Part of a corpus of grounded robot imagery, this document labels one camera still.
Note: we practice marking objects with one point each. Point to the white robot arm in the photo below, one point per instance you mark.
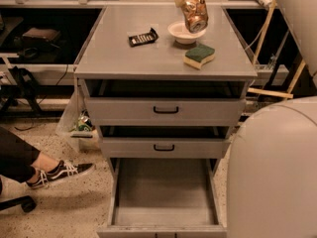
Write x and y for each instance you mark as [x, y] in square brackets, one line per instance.
[272, 171]

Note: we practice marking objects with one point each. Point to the grey drawer cabinet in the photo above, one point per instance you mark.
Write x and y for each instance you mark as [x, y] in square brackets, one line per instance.
[109, 55]

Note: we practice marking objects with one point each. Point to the grey top drawer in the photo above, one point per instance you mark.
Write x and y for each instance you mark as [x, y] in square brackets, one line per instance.
[163, 102]

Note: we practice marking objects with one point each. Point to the grey drawer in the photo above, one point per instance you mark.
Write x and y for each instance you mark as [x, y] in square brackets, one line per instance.
[163, 198]
[163, 102]
[185, 142]

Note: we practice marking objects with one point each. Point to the grey middle drawer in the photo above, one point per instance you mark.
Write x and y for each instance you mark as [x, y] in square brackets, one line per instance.
[185, 142]

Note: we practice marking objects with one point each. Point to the green can in bin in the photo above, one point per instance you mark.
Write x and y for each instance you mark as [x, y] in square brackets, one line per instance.
[83, 123]

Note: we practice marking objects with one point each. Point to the grey bottom drawer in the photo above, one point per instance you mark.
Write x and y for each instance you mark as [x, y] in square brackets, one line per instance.
[163, 198]

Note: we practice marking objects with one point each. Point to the white bowl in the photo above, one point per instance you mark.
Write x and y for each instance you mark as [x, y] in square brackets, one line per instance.
[182, 35]

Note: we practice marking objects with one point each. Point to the green yellow sponge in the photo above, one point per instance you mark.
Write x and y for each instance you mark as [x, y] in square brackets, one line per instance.
[198, 56]

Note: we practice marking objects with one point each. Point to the dark bag on shelf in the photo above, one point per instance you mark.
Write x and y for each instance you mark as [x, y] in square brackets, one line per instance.
[40, 38]

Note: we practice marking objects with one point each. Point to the clear plastic bin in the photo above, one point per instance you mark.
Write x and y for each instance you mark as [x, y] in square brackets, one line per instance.
[77, 140]

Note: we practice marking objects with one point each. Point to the black white sneaker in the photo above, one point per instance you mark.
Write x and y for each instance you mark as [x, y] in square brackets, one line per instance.
[64, 170]

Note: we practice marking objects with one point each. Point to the person leg black trousers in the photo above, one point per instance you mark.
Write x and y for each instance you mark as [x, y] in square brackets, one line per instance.
[23, 162]

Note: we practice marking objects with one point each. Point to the black chair base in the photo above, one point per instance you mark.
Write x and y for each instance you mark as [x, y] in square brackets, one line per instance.
[26, 203]

